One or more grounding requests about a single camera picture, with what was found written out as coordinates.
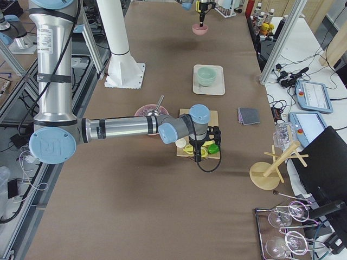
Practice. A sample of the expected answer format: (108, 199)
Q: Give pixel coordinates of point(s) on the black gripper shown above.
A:
(201, 11)
(196, 144)

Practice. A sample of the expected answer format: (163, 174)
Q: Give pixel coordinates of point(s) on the small pink bowl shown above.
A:
(199, 30)

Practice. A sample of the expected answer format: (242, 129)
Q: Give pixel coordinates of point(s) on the green bowl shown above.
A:
(206, 76)

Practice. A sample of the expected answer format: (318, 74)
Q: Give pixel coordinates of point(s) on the large pink ice bowl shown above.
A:
(146, 110)

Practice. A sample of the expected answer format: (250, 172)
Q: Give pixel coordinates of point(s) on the lemon slices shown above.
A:
(188, 149)

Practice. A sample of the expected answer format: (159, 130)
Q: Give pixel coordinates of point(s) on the green lime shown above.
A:
(213, 149)

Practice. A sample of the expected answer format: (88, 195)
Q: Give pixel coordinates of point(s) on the white garlic bulb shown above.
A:
(181, 143)

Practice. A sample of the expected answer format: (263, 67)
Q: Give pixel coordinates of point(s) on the bamboo cutting board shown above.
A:
(214, 121)

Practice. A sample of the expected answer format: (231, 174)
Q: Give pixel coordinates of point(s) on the metal ice scoop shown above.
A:
(155, 111)

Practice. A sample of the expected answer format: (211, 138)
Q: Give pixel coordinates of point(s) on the grey folded cloth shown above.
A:
(248, 116)

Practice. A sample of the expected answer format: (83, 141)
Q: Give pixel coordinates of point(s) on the cream rabbit tray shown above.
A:
(217, 88)

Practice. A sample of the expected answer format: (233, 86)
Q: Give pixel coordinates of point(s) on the wooden cup tree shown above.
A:
(267, 176)

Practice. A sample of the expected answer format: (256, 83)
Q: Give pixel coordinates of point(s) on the clear plastic cup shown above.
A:
(284, 134)

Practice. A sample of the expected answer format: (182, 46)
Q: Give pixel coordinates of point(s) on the lower teach pendant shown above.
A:
(307, 125)

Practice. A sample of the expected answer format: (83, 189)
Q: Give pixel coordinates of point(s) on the teach pendant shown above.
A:
(313, 96)
(307, 125)

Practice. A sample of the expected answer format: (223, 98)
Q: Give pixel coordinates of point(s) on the upper wine glass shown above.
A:
(283, 216)

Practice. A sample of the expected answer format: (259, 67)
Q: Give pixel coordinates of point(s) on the wine glass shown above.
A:
(293, 243)
(283, 216)

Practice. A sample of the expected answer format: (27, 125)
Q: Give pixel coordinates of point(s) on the upper teach pendant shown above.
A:
(313, 96)

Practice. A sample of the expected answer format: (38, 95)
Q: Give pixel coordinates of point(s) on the black monitor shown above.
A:
(325, 174)

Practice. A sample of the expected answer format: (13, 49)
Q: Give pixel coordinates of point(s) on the lower wine glass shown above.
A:
(293, 243)

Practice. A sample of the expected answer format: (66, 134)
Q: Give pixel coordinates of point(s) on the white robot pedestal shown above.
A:
(123, 70)

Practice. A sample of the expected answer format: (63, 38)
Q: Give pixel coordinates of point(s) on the aluminium frame post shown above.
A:
(281, 41)

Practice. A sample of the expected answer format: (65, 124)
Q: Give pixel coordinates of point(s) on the wire glass rack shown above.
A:
(281, 231)

